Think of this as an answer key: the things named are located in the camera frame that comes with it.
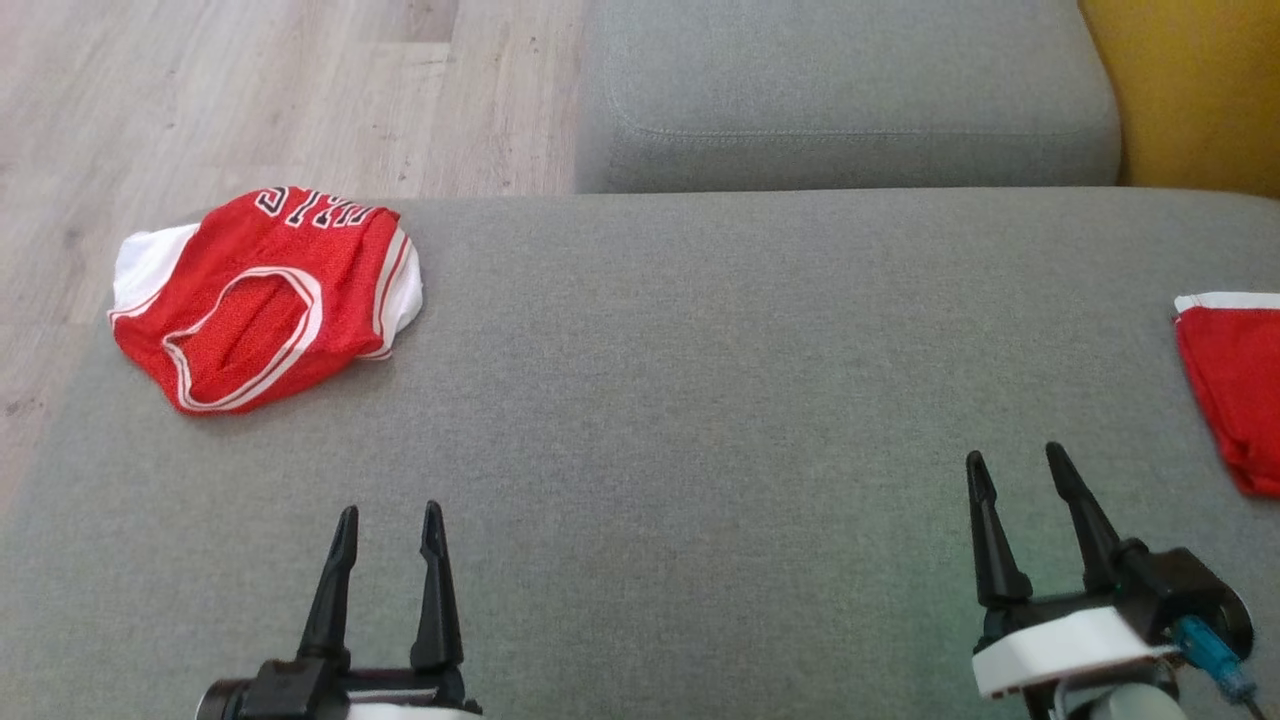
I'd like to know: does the red garment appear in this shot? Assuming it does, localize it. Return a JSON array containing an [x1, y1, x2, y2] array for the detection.
[[1173, 291, 1280, 499]]

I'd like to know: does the grey fabric sofa seat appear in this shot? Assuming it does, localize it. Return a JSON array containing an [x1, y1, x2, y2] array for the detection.
[[0, 187, 1280, 720]]

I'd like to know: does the red jersey with Bulls print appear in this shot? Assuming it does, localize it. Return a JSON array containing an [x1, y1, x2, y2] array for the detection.
[[107, 185, 425, 416]]

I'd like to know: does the right gripper blue plug cable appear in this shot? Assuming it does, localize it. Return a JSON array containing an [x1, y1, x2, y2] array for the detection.
[[1172, 614, 1265, 720]]

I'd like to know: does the grey sofa back cushion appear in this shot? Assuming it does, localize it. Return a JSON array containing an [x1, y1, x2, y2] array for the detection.
[[575, 0, 1122, 195]]

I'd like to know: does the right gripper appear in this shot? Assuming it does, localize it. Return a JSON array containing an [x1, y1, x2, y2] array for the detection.
[[965, 441, 1255, 700]]

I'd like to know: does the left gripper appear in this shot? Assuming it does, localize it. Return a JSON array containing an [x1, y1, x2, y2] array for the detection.
[[197, 501, 483, 720]]

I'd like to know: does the mustard yellow cushion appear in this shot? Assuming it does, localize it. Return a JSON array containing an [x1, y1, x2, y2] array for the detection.
[[1078, 0, 1280, 198]]

